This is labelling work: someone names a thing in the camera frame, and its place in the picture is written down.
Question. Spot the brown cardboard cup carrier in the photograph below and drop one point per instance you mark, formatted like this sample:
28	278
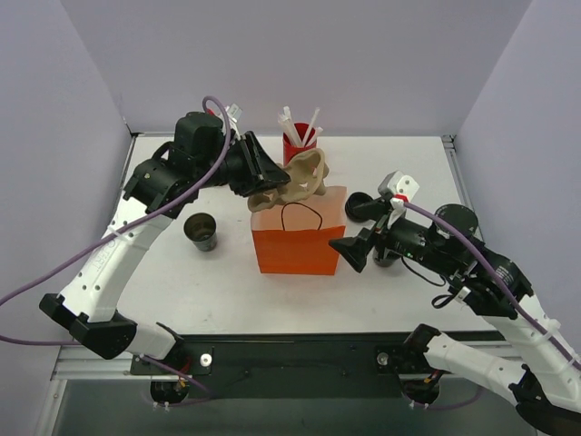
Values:
307	171

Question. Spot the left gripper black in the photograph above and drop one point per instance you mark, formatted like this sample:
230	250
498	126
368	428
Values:
250	163

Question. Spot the aluminium frame rail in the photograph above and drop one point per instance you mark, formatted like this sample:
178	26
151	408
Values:
77	363

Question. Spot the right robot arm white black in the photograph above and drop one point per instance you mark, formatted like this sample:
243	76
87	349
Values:
544	387

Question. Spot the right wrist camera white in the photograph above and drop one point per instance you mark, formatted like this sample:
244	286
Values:
400	186

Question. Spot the red straw holder cup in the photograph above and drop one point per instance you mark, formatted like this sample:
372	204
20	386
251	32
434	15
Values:
290	149

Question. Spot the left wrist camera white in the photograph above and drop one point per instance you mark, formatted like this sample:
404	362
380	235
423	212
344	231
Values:
234	113

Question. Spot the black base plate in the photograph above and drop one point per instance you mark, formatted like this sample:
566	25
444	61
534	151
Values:
294	366

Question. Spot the orange paper bag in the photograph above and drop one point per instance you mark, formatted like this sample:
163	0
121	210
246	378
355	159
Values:
294	238

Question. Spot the wrapped white straw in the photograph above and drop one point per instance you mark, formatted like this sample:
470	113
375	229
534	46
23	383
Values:
314	138
288	127
313	120

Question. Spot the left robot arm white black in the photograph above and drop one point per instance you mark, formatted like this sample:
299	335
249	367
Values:
87	306

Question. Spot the dark coffee cup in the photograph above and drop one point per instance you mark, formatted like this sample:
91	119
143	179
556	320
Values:
201	230
385	261

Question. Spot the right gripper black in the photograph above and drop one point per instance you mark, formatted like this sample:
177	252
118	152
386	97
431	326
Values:
375	239

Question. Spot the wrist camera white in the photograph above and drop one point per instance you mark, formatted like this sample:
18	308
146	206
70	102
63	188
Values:
400	186
234	113

